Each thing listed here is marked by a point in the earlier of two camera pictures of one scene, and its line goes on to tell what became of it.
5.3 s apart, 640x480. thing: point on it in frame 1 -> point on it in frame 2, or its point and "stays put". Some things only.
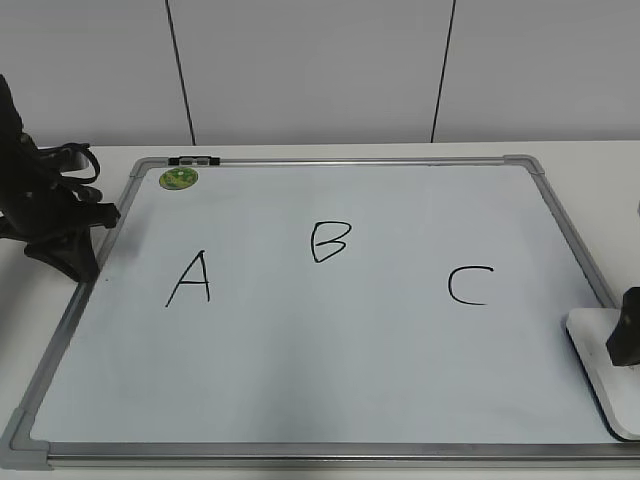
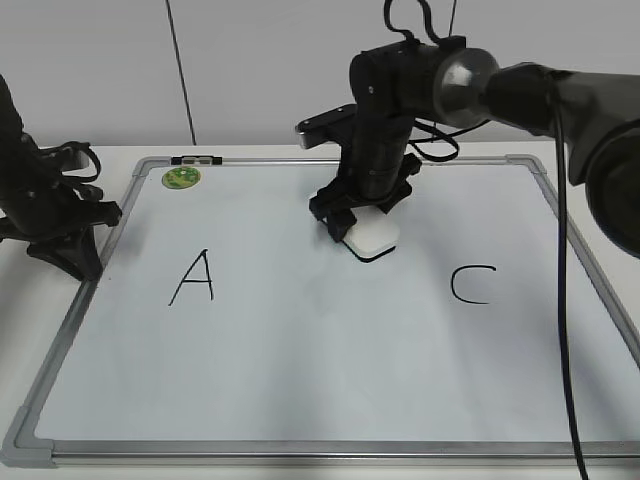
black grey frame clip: (194, 161) stays put
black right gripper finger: (623, 345) -> (374, 168)
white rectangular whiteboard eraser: (614, 388) -> (373, 234)
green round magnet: (178, 178) stays put
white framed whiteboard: (403, 311) stays put
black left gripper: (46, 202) stays put
